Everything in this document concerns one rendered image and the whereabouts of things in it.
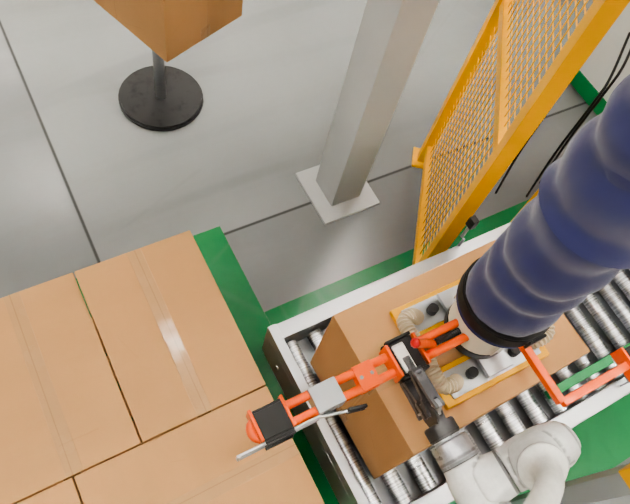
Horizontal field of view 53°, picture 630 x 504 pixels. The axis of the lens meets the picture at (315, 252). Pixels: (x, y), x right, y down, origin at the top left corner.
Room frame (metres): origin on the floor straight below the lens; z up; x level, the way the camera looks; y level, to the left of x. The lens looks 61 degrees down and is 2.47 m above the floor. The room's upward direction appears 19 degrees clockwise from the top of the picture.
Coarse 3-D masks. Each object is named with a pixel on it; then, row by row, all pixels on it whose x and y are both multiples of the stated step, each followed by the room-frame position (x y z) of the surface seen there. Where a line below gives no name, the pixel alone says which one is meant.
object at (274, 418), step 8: (280, 400) 0.39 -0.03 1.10; (264, 408) 0.36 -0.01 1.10; (272, 408) 0.36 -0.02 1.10; (280, 408) 0.37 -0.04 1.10; (288, 408) 0.38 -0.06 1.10; (248, 416) 0.34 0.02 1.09; (256, 416) 0.34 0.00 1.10; (264, 416) 0.34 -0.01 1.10; (272, 416) 0.35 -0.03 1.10; (280, 416) 0.35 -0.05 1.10; (288, 416) 0.36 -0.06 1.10; (256, 424) 0.32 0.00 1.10; (264, 424) 0.33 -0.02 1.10; (272, 424) 0.33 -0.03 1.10; (280, 424) 0.34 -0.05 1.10; (288, 424) 0.34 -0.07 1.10; (296, 424) 0.35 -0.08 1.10; (256, 432) 0.31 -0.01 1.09; (264, 432) 0.31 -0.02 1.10; (272, 432) 0.32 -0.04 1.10; (280, 432) 0.32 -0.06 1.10; (264, 440) 0.30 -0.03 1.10
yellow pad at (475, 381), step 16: (512, 352) 0.73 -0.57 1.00; (544, 352) 0.78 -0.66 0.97; (448, 368) 0.64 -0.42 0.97; (464, 368) 0.66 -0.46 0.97; (480, 368) 0.67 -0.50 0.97; (512, 368) 0.70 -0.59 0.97; (464, 384) 0.62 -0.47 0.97; (480, 384) 0.63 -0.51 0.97; (448, 400) 0.56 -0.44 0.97; (464, 400) 0.58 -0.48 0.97
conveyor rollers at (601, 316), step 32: (608, 288) 1.33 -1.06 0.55; (576, 320) 1.16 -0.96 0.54; (608, 320) 1.20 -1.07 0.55; (608, 352) 1.08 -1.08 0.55; (576, 384) 0.92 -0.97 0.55; (512, 416) 0.74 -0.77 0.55; (544, 416) 0.78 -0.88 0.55; (352, 448) 0.48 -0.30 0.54; (384, 480) 0.42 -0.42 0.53; (416, 480) 0.45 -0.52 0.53
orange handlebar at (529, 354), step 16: (432, 336) 0.66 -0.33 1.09; (464, 336) 0.69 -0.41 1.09; (432, 352) 0.62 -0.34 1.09; (528, 352) 0.70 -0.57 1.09; (352, 368) 0.51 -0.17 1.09; (368, 368) 0.53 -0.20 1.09; (544, 368) 0.67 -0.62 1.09; (624, 368) 0.75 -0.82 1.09; (368, 384) 0.49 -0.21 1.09; (544, 384) 0.64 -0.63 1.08; (592, 384) 0.68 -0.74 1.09; (288, 400) 0.40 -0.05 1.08; (304, 400) 0.41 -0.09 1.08; (560, 400) 0.61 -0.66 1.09; (304, 416) 0.37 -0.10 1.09
